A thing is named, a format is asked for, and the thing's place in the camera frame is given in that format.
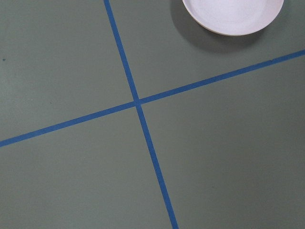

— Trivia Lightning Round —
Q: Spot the brown paper table mat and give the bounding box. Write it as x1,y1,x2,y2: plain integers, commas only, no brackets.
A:
0,0,305,229

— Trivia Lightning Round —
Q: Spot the pink plate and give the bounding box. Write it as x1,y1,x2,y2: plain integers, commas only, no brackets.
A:
183,0,284,36

